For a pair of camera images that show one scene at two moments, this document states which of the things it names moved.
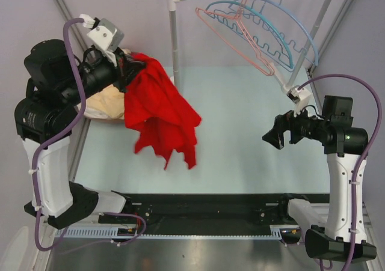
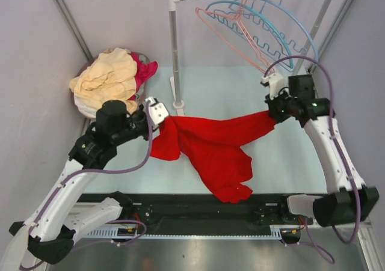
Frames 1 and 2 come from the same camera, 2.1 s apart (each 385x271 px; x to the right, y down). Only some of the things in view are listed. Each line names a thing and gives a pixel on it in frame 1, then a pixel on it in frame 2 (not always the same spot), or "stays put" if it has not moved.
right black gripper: (275, 136) → (271, 104)
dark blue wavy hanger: (252, 26) stays put
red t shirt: (162, 117) → (215, 145)
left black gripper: (126, 70) → (139, 112)
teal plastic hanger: (245, 6) stays put
